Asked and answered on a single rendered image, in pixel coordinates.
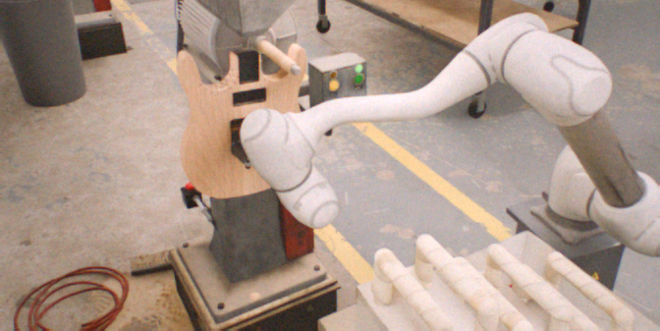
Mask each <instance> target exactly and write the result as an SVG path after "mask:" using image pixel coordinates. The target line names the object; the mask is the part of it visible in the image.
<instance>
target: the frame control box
mask: <svg viewBox="0 0 660 331"><path fill-rule="evenodd" d="M357 64H362V71H361V72H360V73H356V72H355V66H356V65H357ZM333 70H336V71H337V73H338V76H337V78H336V79H334V80H332V79H330V78H329V73H330V72H331V71H333ZM357 75H362V76H363V81H362V82H361V83H356V82H355V78H356V76H357ZM308 81H309V109H310V108H312V107H314V106H316V105H319V104H321V103H324V102H326V101H330V100H333V99H338V98H346V97H358V96H366V61H365V60H363V59H362V58H360V57H358V55H356V54H355V53H353V52H348V53H343V54H339V55H335V56H331V57H327V58H322V59H318V60H314V61H310V62H308ZM333 81H336V82H338V87H337V88H336V89H335V90H332V89H330V83H331V82H333ZM332 133H333V128H331V129H330V130H328V131H327V132H326V133H325V134H324V135H326V136H328V137H329V136H331V135H332Z"/></svg>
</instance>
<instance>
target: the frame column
mask: <svg viewBox="0 0 660 331"><path fill-rule="evenodd" d="M209 198H210V205H211V212H212V215H213V217H214V218H215V220H216V223H217V230H215V228H214V229H213V236H212V239H211V242H210V244H209V249H210V250H211V252H212V253H213V255H214V257H215V259H216V261H217V262H218V264H219V266H220V267H221V269H222V271H223V272H224V274H225V275H226V277H227V279H228V280H229V282H230V283H237V282H240V281H243V280H245V279H247V278H250V277H252V276H255V275H257V274H260V273H263V271H265V270H268V269H271V268H273V267H276V266H280V265H282V264H285V263H287V262H290V261H291V260H288V258H287V254H286V250H285V246H284V241H283V237H282V223H281V208H280V199H279V197H278V195H277V194H276V193H275V191H274V190H273V189H272V188H271V189H268V190H265V191H262V192H258V193H252V194H247V195H242V196H237V197H228V198H216V197H211V196H210V197H209Z"/></svg>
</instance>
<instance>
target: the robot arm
mask: <svg viewBox="0 0 660 331"><path fill-rule="evenodd" d="M495 82H500V83H505V84H508V85H510V86H511V87H514V88H515V89H516V90H517V91H518V92H519V93H521V94H522V97H523V98H524V99H525V100H526V101H527V102H528V103H529V104H530V105H531V106H533V107H534V108H535V109H536V110H537V111H538V112H539V114H540V115H541V116H542V117H543V118H544V119H545V120H547V121H548V122H550V123H552V124H555V125H557V127H558V129H559V130H560V132H562V134H563V135H564V137H565V138H566V140H567V142H568V143H569V144H568V145H567V147H566V148H565V149H564V150H563V152H562V153H560V155H559V156H558V158H557V160H556V163H555V165H554V169H553V172H552V177H551V181H550V187H549V190H545V191H543V192H542V197H543V198H544V199H545V201H546V202H547V204H544V205H539V206H532V208H531V209H530V214H532V215H533V216H535V217H537V218H538V219H540V220H541V221H542V222H543V223H544V224H545V225H546V227H547V228H549V229H550V230H551V231H553V232H554V233H555V234H556V235H558V236H559V237H560V238H561V240H562V241H563V243H564V244H565V245H568V246H572V245H574V244H575V243H577V242H579V241H584V240H587V239H590V238H593V237H596V236H600V235H603V234H609V235H610V236H611V237H614V238H615V239H616V240H618V241H619V242H621V243H622V244H624V245H625V246H627V247H628V248H630V250H632V251H635V252H637V253H640V254H643V255H647V256H651V257H660V188H659V187H658V185H657V184H656V183H655V182H654V181H653V180H652V179H651V178H650V177H649V176H648V175H646V174H643V173H640V172H637V171H636V170H635V168H634V167H633V164H632V162H631V160H630V158H629V156H628V154H627V152H626V150H625V148H624V145H623V143H622V142H621V141H620V139H619V137H618V136H617V134H616V132H615V130H614V128H613V126H612V124H611V122H610V120H609V118H608V116H607V114H606V112H605V110H604V108H603V106H604V105H605V104H606V102H607V101H608V99H609V96H610V94H611V90H612V79H611V76H610V74H609V72H608V70H607V69H606V67H605V66H604V64H603V63H602V62H601V61H600V60H599V59H598V58H597V57H596V56H595V55H594V54H592V53H591V52H589V51H588V50H586V49H583V48H582V47H580V46H578V45H576V44H574V43H573V42H571V41H568V40H566V39H565V38H563V37H560V36H558V35H555V34H552V33H549V30H548V27H547V25H546V24H545V23H544V21H543V20H541V19H540V18H539V17H537V16H535V15H533V14H530V13H524V14H519V15H515V16H512V17H509V18H508V19H506V20H504V21H502V22H500V23H498V24H496V25H494V26H492V27H491V28H489V29H487V30H486V31H485V32H483V33H482V34H480V35H479V36H478V37H476V38H475V39H474V41H473V42H472V43H471V44H470V45H469V46H468V47H467V48H466V49H465V50H463V51H462V52H461V53H460V54H459V55H458V56H457V57H456V58H455V59H454V60H453V61H452V63H451V64H450V65H449V66H448V67H447V68H446V69H445V70H444V71H443V72H442V73H441V74H440V75H439V76H437V77H436V78H435V79H434V80H433V81H432V82H431V83H429V84H428V85H427V86H425V87H423V88H421V89H419V90H416V91H413V92H408V93H399V94H385V95H371V96H358V97H346V98H338V99H333V100H330V101H326V102H324V103H321V104H319V105H316V106H314V107H312V108H310V109H308V110H306V111H304V112H301V113H292V112H287V113H285V114H281V113H280V112H278V111H277V110H273V109H269V108H261V109H258V110H254V111H252V112H250V113H249V114H248V115H247V116H246V117H245V118H244V120H243V122H242V125H241V128H240V134H238V133H237V132H236V131H233V136H232V142H231V154H233V155H234V156H235V157H236V158H237V159H238V160H239V161H241V162H242V163H243V164H244V165H245V168H246V169H247V170H248V169H250V166H252V167H253V169H254V170H255V171H257V173H258V174H259V175H260V176H261V178H262V179H263V180H264V181H265V182H267V183H268V184H269V185H270V186H271V187H272V189H273V190H274V191H275V193H276V194H277V195H278V197H279V199H280V200H281V202H282V203H283V205H284V206H285V207H286V208H287V209H288V210H289V211H290V212H291V213H292V214H293V215H294V216H295V217H296V218H297V219H298V220H299V221H300V222H302V223H303V224H305V225H306V226H308V227H310V228H313V229H323V228H325V227H327V226H328V225H330V224H331V223H332V222H333V221H334V220H335V219H336V218H337V217H338V215H339V213H340V208H341V207H340V202H339V199H338V197H337V195H336V193H335V191H334V190H333V188H332V187H331V186H330V185H329V184H328V181H327V179H326V178H325V177H324V176H323V175H322V174H321V173H320V172H319V171H318V169H317V168H316V167H315V166H314V165H313V163H312V162H311V159H312V157H313V155H314V154H315V153H316V152H317V146H318V142H319V140H320V138H321V137H322V136H323V135H324V134H325V133H326V132H327V131H328V130H330V129H331V128H333V127H335V126H338V125H341V124H347V123H362V122H386V121H406V120H414V119H419V118H423V117H427V116H430V115H432V114H435V113H437V112H439V111H441V110H443V109H446V108H448V107H450V106H452V105H454V104H456V103H457V102H459V101H461V100H463V99H465V98H467V97H469V96H471V95H473V94H475V93H477V92H479V91H482V90H484V89H486V88H487V87H489V86H490V85H492V84H494V83H495Z"/></svg>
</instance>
